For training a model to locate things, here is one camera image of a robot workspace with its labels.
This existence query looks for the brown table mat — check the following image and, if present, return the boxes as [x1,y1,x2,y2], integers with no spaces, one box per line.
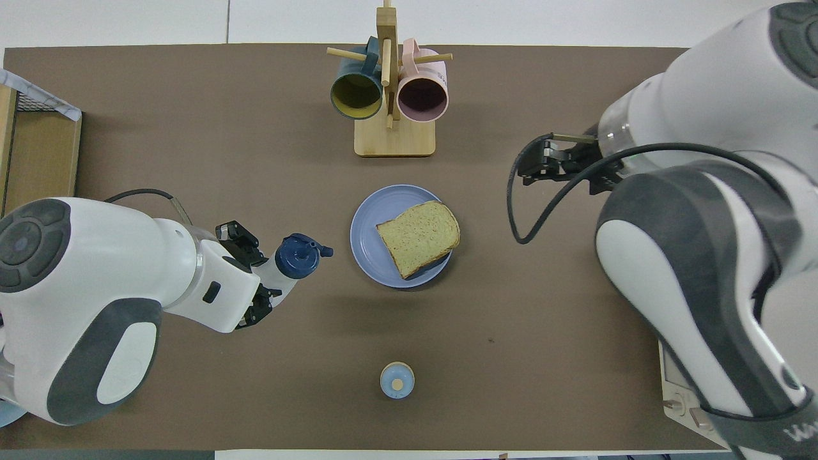
[0,43,726,451]

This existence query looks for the white toaster oven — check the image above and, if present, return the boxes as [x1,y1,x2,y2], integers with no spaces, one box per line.
[658,342,736,451]

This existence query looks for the wooden mug tree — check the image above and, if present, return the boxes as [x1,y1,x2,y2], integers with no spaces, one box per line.
[327,0,453,158]

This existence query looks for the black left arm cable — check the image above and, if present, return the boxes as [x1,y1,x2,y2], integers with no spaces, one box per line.
[104,188,192,226]

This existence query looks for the wooden shelf with wire basket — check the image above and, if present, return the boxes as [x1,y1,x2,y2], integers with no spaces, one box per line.
[0,83,82,215]

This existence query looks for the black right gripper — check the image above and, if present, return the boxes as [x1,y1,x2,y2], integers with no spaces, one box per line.
[516,137,624,196]

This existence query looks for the dark teal mug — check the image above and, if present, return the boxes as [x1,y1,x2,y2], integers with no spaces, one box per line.
[330,36,384,121]

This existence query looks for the pink mug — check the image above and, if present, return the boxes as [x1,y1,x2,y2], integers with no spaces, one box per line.
[397,38,450,124]

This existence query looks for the light blue plate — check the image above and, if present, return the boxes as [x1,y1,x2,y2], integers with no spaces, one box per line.
[0,399,30,428]

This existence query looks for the slice of bread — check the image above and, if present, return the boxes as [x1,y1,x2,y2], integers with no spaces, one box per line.
[375,201,461,280]

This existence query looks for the squeeze bottle with navy cap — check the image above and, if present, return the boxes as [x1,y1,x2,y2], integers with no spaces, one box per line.
[252,233,335,315]

